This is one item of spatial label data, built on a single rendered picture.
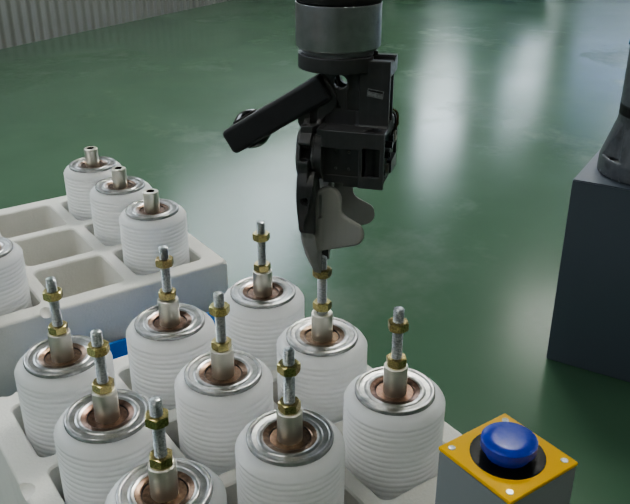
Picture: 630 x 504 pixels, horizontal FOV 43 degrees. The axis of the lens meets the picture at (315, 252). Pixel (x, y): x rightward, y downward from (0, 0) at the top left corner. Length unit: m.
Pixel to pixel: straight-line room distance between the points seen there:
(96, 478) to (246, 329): 0.26
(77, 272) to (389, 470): 0.63
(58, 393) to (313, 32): 0.41
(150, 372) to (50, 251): 0.50
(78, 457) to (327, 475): 0.21
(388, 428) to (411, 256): 0.89
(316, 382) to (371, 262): 0.77
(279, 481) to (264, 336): 0.26
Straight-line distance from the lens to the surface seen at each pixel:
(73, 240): 1.33
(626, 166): 1.18
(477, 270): 1.56
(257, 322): 0.89
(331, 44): 0.69
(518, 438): 0.60
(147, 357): 0.86
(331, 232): 0.75
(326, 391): 0.82
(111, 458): 0.72
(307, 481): 0.68
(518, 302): 1.46
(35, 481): 0.81
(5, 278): 1.08
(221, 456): 0.79
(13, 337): 1.09
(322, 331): 0.83
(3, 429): 0.89
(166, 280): 0.85
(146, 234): 1.14
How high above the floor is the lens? 0.69
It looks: 26 degrees down
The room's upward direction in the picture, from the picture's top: straight up
